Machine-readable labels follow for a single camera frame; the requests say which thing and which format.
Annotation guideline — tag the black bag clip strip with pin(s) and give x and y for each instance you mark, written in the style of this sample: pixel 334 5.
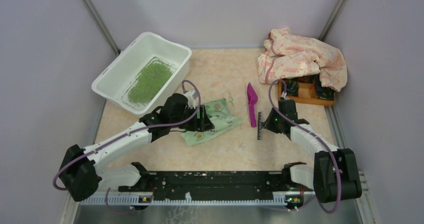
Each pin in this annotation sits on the black bag clip strip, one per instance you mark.
pixel 259 126

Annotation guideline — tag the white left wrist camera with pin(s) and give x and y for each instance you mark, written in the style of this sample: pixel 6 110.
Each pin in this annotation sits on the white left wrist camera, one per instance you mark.
pixel 191 96

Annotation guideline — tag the wooden tray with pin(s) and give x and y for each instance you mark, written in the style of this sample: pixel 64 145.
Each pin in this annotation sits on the wooden tray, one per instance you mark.
pixel 307 94

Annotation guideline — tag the dark patterned item left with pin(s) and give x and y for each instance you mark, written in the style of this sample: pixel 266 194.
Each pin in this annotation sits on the dark patterned item left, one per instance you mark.
pixel 292 88

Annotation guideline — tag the green litter in box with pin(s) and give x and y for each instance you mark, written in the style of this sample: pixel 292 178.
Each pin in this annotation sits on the green litter in box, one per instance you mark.
pixel 150 81

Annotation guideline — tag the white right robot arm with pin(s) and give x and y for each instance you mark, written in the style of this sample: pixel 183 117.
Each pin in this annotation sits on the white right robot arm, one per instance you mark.
pixel 334 175

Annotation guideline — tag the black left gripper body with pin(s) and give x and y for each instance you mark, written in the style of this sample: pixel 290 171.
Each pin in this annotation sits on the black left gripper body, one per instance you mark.
pixel 191 124

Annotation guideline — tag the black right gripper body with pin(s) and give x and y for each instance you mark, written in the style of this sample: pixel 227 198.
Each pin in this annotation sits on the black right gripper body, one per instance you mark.
pixel 276 118

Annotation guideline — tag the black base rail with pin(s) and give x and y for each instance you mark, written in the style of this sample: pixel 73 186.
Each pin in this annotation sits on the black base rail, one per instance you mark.
pixel 268 188

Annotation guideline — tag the dark patterned item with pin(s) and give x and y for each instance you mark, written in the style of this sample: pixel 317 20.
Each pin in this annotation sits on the dark patterned item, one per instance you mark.
pixel 292 88
pixel 324 93

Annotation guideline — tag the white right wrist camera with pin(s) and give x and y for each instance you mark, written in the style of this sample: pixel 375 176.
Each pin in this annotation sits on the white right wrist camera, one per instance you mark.
pixel 283 96

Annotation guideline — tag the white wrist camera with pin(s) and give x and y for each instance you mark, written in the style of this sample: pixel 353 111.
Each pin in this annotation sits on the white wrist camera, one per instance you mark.
pixel 191 96
pixel 283 96

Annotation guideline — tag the purple plastic scoop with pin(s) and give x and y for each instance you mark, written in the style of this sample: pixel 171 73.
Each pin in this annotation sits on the purple plastic scoop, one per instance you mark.
pixel 252 99

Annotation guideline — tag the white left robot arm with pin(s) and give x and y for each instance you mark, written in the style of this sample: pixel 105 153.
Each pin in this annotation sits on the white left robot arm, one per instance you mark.
pixel 84 171

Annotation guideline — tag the green cat litter bag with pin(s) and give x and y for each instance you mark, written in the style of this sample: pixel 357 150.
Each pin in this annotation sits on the green cat litter bag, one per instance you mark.
pixel 220 116

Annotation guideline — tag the dark patterned item right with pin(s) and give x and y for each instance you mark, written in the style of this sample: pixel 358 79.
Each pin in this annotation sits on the dark patterned item right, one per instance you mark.
pixel 324 93

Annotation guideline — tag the pink patterned cloth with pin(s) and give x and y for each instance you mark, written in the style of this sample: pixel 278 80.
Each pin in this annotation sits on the pink patterned cloth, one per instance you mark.
pixel 289 56

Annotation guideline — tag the white plastic litter box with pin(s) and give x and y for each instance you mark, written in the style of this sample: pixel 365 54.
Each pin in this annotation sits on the white plastic litter box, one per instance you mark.
pixel 119 77

